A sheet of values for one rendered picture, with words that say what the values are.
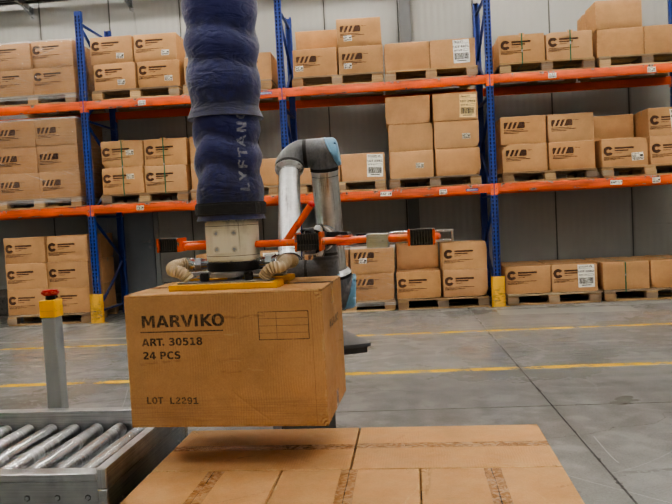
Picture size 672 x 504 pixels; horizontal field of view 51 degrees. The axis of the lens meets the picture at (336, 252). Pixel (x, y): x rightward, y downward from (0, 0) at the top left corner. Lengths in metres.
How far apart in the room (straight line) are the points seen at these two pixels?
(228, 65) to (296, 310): 0.77
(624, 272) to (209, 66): 8.17
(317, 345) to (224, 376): 0.29
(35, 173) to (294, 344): 8.60
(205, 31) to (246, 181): 0.46
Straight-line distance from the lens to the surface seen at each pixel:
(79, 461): 2.48
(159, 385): 2.18
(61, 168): 10.26
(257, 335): 2.06
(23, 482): 2.26
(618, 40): 10.01
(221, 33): 2.22
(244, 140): 2.20
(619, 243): 11.15
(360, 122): 10.70
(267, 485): 2.04
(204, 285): 2.15
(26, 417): 2.97
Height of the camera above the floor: 1.27
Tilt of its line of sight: 3 degrees down
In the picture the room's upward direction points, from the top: 3 degrees counter-clockwise
